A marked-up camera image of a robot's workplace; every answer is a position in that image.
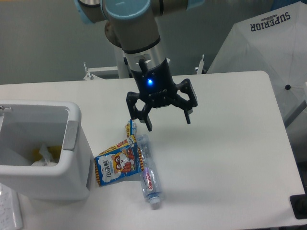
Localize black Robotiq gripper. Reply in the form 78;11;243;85
126;57;199;132

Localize blue yellow snack wrapper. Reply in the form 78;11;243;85
125;119;137;141

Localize blue raccoon snack bag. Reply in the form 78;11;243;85
94;135;142;187

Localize clear plastic water bottle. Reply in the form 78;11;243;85
136;135;163;210

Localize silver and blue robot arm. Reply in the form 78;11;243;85
74;0;203;131

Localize white plastic trash can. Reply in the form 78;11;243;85
0;100;93;200

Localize crumpled white yellow trash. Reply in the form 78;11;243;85
31;144;62;167

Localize white Superior umbrella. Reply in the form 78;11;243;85
208;1;307;119

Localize black device at table corner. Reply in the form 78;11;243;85
290;194;307;219

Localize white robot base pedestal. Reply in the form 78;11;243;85
104;21;133;79

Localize white metal frame bracket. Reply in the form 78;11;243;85
83;54;208;81

